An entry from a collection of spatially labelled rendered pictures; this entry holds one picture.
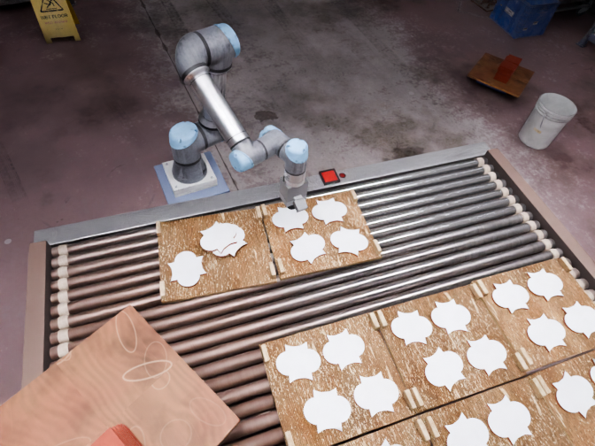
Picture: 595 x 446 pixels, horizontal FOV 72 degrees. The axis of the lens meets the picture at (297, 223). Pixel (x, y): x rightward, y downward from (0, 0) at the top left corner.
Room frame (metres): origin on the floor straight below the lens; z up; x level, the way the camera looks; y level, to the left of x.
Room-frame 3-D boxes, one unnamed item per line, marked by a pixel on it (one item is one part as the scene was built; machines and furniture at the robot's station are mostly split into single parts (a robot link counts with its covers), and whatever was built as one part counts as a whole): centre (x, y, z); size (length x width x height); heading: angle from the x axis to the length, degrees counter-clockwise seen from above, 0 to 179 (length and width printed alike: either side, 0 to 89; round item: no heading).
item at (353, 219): (0.96, -0.09, 0.93); 0.41 x 0.35 x 0.02; 111
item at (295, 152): (1.00, 0.03, 1.29); 0.09 x 0.08 x 0.11; 48
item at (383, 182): (1.13, 0.01, 0.90); 1.95 x 0.05 x 0.05; 114
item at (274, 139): (1.06, 0.12, 1.29); 0.11 x 0.11 x 0.08; 48
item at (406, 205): (1.00, -0.05, 0.90); 1.95 x 0.05 x 0.05; 114
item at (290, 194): (0.98, 0.02, 1.13); 0.12 x 0.09 x 0.16; 34
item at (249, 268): (0.81, 0.30, 0.93); 0.41 x 0.35 x 0.02; 109
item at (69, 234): (1.20, 0.04, 0.89); 2.08 x 0.09 x 0.06; 114
